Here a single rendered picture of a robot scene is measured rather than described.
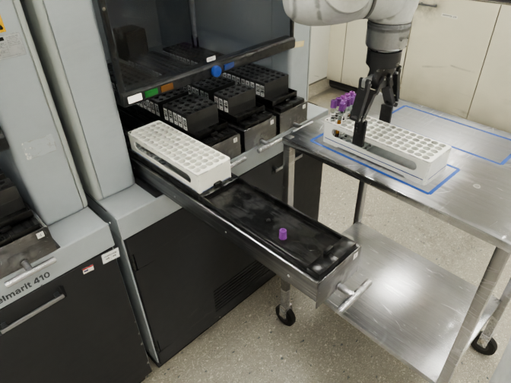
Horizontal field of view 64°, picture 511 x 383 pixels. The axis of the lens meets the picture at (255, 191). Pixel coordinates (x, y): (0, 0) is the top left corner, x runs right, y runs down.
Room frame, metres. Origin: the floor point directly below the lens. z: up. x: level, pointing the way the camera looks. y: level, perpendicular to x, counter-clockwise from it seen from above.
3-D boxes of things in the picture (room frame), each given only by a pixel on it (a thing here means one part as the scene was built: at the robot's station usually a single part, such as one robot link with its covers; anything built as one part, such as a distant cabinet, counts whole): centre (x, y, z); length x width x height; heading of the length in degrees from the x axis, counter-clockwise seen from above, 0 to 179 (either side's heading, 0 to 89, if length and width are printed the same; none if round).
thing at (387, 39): (0.91, -0.30, 1.11); 0.09 x 0.09 x 0.06
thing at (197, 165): (0.89, 0.19, 0.83); 0.30 x 0.10 x 0.06; 44
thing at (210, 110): (1.06, 0.15, 0.85); 0.12 x 0.02 x 0.06; 134
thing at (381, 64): (0.91, -0.30, 1.03); 0.08 x 0.07 x 0.09; 132
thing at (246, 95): (1.17, 0.04, 0.85); 0.12 x 0.02 x 0.06; 133
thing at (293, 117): (1.44, 0.09, 0.78); 0.73 x 0.14 x 0.09; 44
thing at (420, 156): (0.89, -0.32, 0.85); 0.30 x 0.10 x 0.06; 42
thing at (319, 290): (0.76, 0.07, 0.78); 0.73 x 0.14 x 0.09; 44
